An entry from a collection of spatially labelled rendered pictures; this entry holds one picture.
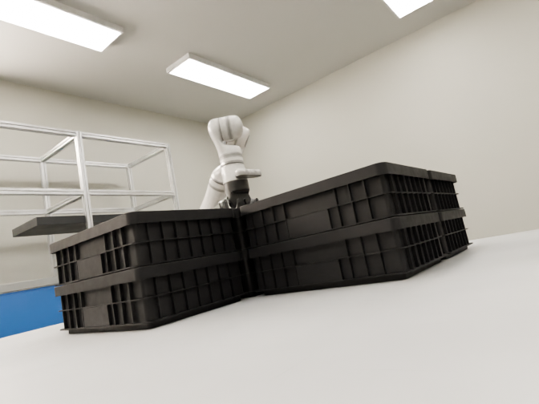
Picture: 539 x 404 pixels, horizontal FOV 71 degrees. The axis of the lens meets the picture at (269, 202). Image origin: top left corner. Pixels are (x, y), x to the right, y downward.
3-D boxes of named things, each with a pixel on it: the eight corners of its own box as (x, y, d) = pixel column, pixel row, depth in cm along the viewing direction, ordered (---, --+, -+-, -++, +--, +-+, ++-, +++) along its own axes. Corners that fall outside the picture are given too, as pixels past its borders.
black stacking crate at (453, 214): (316, 277, 118) (308, 239, 120) (358, 264, 142) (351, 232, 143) (451, 259, 94) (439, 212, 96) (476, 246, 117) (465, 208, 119)
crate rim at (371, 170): (237, 216, 97) (236, 208, 98) (302, 212, 121) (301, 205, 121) (385, 172, 73) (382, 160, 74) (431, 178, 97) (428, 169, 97)
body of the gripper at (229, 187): (237, 183, 119) (243, 212, 118) (216, 183, 113) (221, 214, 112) (253, 176, 114) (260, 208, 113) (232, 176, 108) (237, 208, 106)
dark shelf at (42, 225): (12, 237, 282) (11, 229, 283) (151, 227, 377) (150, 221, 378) (37, 225, 255) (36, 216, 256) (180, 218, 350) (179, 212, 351)
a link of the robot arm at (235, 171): (240, 175, 105) (236, 153, 106) (216, 186, 113) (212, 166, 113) (263, 175, 111) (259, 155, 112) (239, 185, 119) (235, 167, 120)
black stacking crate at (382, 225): (253, 297, 95) (244, 250, 96) (316, 277, 118) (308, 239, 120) (411, 280, 70) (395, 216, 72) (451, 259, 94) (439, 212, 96)
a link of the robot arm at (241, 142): (253, 127, 149) (234, 181, 161) (230, 118, 149) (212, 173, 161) (249, 134, 141) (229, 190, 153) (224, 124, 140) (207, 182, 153)
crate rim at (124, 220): (47, 254, 98) (46, 245, 99) (148, 243, 122) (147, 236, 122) (131, 223, 74) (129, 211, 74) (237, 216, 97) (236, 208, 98)
